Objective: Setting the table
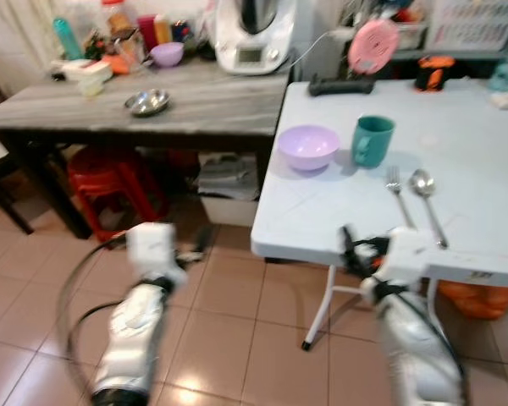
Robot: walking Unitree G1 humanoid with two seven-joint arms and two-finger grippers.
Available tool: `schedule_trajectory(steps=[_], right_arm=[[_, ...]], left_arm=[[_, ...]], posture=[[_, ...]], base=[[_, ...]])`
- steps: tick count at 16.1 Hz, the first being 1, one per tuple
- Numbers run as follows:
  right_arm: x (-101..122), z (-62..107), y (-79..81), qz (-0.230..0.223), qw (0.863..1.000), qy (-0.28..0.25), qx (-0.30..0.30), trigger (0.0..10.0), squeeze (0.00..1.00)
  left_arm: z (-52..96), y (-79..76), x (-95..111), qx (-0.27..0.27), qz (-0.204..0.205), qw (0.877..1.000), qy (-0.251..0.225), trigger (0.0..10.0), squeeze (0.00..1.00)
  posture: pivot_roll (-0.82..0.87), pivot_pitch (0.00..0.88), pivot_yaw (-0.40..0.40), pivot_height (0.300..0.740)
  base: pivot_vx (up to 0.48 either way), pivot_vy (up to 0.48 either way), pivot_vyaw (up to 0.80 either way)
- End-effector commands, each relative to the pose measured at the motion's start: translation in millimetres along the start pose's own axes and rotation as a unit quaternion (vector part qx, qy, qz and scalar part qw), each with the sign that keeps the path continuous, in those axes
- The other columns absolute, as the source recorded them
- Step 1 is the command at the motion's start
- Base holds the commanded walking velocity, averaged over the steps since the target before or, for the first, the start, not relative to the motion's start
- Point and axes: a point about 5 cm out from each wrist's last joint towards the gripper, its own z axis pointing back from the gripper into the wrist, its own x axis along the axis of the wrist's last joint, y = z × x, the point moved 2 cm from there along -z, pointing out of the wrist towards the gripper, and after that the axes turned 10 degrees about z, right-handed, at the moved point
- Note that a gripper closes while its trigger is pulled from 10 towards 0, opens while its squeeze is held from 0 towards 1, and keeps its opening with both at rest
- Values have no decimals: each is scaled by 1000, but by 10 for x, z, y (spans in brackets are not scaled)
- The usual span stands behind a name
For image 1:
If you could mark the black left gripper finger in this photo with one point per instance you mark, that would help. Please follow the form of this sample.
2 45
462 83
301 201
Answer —
203 240

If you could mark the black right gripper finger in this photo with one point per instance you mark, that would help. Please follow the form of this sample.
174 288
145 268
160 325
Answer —
348 233

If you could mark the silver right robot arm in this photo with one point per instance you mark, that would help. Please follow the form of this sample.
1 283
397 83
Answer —
415 347

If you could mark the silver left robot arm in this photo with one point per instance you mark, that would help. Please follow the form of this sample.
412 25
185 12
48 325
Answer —
134 334

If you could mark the white storage box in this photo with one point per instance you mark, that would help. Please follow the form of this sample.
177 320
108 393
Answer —
229 190

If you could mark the steel fork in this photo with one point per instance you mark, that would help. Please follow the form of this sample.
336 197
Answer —
395 188

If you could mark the steel spoon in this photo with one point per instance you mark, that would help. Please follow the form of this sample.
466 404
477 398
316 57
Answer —
422 184

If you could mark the large lilac plastic bowl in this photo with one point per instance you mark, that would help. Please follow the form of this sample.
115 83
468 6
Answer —
308 145

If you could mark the teal mug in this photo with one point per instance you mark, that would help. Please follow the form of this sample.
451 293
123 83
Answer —
372 139

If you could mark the red plastic stool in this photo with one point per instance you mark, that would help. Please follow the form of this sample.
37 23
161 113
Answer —
110 182

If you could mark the orange plastic bag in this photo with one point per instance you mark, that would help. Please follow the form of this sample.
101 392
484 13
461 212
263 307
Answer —
478 300

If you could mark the white folding table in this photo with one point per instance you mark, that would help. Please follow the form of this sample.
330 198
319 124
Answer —
457 161

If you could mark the grey wood-grain table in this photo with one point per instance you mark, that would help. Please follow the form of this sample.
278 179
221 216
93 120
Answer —
212 101

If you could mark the black flat device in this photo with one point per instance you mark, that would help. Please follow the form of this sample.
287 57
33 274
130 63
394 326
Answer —
341 85

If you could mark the small steel bowl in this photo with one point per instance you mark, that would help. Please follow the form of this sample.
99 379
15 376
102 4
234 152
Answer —
147 102

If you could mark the orange and black tool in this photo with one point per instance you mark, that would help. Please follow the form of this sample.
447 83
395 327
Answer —
434 74

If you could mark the pink round desk fan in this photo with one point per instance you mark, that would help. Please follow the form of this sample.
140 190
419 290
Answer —
373 46

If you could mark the small lilac plastic bowl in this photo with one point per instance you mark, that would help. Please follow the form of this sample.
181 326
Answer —
167 54

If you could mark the white kitchen food processor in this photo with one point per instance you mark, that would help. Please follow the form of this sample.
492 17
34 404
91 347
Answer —
252 46

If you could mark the dark wooden chair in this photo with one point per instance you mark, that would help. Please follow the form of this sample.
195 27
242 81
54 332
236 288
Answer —
0 173

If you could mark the white stacked food containers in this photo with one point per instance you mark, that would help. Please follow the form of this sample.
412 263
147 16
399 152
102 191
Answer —
85 72

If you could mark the yellow sauce bottle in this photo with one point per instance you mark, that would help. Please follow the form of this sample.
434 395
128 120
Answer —
162 30

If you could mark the red canister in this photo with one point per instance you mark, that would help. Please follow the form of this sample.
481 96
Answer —
147 32

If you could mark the jar with orange lid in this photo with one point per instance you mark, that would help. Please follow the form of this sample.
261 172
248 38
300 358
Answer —
117 19

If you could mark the white plastic basket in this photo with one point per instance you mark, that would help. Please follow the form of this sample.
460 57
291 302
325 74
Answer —
470 25

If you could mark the teal water bottle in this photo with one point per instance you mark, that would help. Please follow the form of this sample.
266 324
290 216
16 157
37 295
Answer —
67 38

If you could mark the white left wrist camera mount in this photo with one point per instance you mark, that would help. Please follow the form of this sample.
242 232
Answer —
151 245

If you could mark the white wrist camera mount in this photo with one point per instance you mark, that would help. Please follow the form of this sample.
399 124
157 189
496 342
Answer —
151 245
404 252

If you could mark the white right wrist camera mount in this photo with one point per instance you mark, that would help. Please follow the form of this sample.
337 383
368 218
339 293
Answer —
404 252

